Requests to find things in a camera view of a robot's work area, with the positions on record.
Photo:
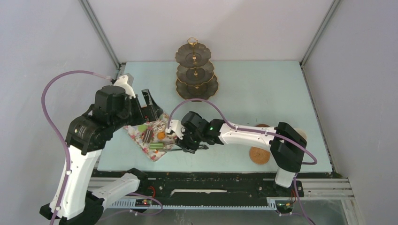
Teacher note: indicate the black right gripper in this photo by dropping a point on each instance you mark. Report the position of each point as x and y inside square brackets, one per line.
[183, 143]

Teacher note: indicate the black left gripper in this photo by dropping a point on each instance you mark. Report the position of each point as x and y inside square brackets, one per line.
[146, 114]

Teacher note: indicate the green striped cake slice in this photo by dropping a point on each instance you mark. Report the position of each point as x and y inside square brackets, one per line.
[157, 146]

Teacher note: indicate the stainless steel serving tongs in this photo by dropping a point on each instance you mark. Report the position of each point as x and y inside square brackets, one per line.
[200, 147]

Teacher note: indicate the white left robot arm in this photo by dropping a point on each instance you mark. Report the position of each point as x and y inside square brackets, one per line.
[115, 106]

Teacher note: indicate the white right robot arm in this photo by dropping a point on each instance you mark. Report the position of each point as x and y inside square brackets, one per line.
[285, 143]

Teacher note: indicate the chocolate drizzled donut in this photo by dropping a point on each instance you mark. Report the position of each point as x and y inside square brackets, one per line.
[159, 126]

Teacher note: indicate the green macaron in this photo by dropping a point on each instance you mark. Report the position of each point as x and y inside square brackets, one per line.
[142, 128]

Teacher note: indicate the small orange pastry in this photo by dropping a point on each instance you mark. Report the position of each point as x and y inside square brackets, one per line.
[161, 135]

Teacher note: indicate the floral square tray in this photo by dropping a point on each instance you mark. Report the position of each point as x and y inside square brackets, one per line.
[136, 136]

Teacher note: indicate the three tier dessert stand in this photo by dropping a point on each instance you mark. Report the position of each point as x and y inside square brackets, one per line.
[195, 75]

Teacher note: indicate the woven rattan coaster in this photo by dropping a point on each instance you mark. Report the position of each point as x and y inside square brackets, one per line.
[262, 125]
[259, 156]

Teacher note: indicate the cream paper cup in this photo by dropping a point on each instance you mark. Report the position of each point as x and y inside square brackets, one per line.
[301, 132]

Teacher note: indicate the left aluminium frame post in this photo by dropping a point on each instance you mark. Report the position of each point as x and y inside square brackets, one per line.
[87, 8]

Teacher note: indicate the aluminium frame post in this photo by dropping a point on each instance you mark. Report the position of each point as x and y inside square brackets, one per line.
[323, 26]
[87, 8]

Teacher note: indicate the right aluminium frame post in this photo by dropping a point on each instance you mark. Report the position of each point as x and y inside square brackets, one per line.
[323, 26]

